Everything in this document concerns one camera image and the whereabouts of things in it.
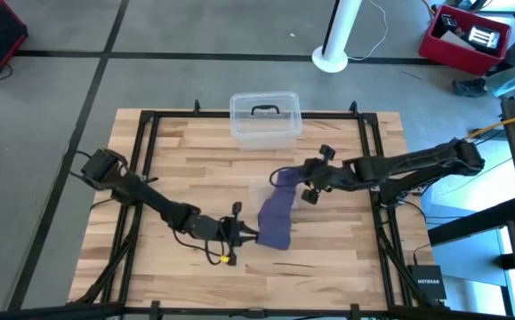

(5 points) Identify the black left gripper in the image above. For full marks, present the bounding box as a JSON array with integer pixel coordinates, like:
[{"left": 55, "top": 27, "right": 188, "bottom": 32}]
[{"left": 216, "top": 202, "right": 261, "bottom": 267}]

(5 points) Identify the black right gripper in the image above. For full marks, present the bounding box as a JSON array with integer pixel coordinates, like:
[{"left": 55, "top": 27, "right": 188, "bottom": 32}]
[{"left": 288, "top": 144, "right": 342, "bottom": 205}]

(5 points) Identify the purple elastic bandage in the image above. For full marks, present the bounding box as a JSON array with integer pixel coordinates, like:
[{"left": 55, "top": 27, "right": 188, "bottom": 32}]
[{"left": 255, "top": 167, "right": 306, "bottom": 251}]

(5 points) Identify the clear lid with black handle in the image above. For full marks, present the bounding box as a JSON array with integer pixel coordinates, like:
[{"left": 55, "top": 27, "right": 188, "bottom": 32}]
[{"left": 229, "top": 91, "right": 303, "bottom": 137}]

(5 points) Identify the clear plastic storage box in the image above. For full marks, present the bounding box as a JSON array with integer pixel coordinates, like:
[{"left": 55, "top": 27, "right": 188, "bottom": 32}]
[{"left": 229, "top": 91, "right": 303, "bottom": 150}]

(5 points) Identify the white pole with round base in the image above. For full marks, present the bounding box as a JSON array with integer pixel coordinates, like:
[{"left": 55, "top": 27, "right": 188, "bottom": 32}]
[{"left": 311, "top": 0, "right": 364, "bottom": 75}]

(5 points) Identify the black Netgear router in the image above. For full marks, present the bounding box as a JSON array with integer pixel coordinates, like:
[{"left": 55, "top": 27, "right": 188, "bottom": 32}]
[{"left": 406, "top": 264, "right": 448, "bottom": 301}]

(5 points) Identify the red plastic crate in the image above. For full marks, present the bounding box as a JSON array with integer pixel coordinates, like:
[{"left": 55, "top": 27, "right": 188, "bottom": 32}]
[{"left": 418, "top": 4, "right": 512, "bottom": 77}]

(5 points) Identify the small black device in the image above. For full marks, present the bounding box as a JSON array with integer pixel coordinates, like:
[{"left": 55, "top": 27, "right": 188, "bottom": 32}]
[{"left": 439, "top": 13, "right": 459, "bottom": 33}]

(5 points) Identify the silver rectangular device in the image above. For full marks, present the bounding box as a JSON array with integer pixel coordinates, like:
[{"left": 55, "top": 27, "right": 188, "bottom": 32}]
[{"left": 467, "top": 25, "right": 502, "bottom": 50}]

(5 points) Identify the black cable with yellow tag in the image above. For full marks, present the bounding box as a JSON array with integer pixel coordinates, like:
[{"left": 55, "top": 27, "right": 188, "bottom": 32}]
[
  {"left": 268, "top": 166, "right": 287, "bottom": 188},
  {"left": 172, "top": 228, "right": 234, "bottom": 267}
]

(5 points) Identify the black aluminium table frame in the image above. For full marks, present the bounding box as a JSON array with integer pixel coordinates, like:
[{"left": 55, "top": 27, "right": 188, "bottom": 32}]
[{"left": 66, "top": 100, "right": 452, "bottom": 320}]

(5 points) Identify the white cable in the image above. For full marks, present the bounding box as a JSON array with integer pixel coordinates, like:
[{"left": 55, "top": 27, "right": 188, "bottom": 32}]
[{"left": 348, "top": 0, "right": 390, "bottom": 62}]

